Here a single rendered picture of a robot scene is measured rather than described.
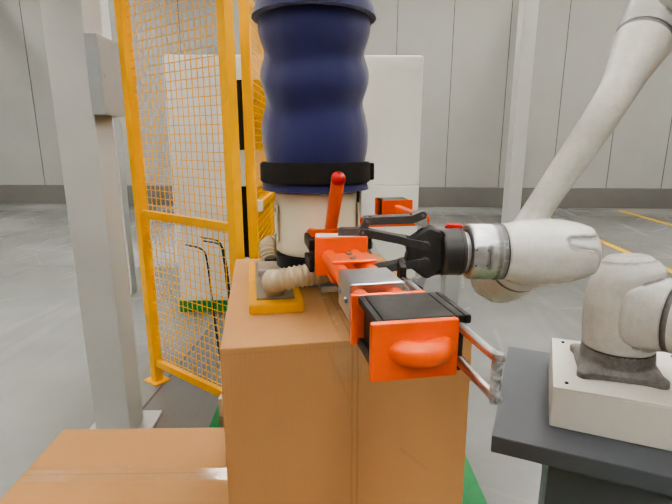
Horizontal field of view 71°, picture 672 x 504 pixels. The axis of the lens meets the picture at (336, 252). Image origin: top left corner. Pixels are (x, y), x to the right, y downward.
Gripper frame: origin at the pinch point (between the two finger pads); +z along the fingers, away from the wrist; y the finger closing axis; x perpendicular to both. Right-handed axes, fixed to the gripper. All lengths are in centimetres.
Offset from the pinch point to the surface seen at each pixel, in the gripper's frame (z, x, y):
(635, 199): -630, 883, 99
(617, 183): -599, 900, 68
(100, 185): 95, 124, 1
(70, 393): 145, 168, 120
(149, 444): 51, 44, 66
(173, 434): 46, 49, 66
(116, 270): 94, 128, 38
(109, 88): 89, 129, -38
